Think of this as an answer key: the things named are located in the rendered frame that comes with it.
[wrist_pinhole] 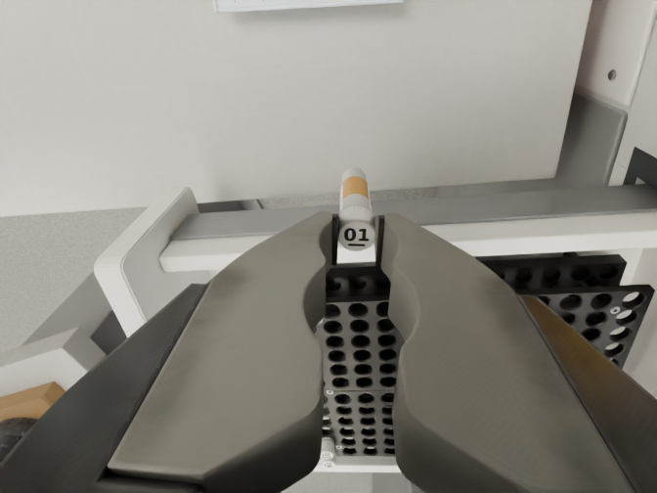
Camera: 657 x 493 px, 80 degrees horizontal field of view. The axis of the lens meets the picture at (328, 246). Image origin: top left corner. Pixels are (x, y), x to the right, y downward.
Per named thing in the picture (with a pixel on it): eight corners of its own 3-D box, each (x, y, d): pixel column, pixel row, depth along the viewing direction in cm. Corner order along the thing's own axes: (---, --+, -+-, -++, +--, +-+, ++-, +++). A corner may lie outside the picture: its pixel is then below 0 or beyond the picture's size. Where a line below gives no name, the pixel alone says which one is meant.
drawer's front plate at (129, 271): (248, 414, 46) (220, 519, 37) (169, 184, 31) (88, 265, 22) (263, 414, 46) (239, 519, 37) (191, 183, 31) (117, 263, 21)
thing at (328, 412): (320, 449, 36) (319, 456, 35) (289, 298, 26) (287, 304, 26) (340, 449, 35) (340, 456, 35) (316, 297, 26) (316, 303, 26)
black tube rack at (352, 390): (325, 394, 41) (319, 456, 35) (300, 251, 31) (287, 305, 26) (552, 391, 38) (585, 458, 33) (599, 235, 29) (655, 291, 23)
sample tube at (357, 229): (368, 193, 16) (375, 253, 13) (338, 192, 16) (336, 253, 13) (370, 164, 16) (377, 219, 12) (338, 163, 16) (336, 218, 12)
